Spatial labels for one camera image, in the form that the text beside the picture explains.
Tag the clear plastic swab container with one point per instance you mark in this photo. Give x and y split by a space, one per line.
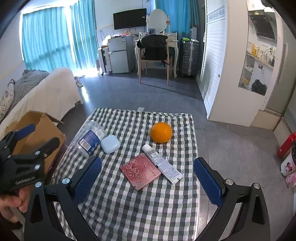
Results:
89 138

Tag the silver mini fridge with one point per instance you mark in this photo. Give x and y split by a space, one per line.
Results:
121 53

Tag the dark drawer tower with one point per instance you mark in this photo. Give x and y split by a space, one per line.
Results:
189 57

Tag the black bag in kitchen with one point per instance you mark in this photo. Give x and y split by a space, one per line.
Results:
259 87

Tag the black bag on chair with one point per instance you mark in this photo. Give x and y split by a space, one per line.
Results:
154 48

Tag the white dressing table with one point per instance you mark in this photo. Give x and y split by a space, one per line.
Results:
172 42

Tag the striped grey pillow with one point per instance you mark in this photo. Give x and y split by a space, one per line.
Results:
28 80

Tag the white covered sofa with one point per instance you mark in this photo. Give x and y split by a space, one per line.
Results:
54 95

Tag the black television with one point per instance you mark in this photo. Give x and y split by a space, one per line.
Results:
130 19

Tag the oval white mirror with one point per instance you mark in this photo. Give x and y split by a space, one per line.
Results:
157 21

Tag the person's left hand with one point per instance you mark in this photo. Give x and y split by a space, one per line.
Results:
20 201

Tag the white cream tube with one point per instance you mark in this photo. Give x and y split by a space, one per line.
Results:
167 169

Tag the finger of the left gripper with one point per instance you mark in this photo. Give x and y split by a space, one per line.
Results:
47 148
24 132

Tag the left blue curtain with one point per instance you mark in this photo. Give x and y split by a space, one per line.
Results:
45 40

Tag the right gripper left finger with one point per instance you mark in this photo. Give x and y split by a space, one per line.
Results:
42 222

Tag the white small cabinet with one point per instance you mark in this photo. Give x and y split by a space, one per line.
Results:
104 60

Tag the brown cardboard box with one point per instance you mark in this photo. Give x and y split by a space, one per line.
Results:
44 131

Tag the white cartoon bin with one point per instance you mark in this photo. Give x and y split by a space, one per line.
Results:
288 165

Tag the orange fruit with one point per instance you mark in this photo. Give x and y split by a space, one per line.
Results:
161 132

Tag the black range hood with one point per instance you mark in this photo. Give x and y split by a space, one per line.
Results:
265 26

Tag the white earbuds case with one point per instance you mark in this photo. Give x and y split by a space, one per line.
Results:
110 144

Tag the right blue curtain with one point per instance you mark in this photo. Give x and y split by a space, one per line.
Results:
85 42

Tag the floral pillow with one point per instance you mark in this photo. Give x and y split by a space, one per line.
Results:
7 99

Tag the red patterned notebook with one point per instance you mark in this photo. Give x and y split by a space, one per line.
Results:
140 171

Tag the wooden chair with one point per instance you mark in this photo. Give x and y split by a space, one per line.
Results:
155 62

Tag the blue curtain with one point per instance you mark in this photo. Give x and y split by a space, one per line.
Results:
85 42
45 40

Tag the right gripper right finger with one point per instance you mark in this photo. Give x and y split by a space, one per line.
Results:
252 222

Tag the checkered tablecloth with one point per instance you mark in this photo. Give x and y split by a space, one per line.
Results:
147 189

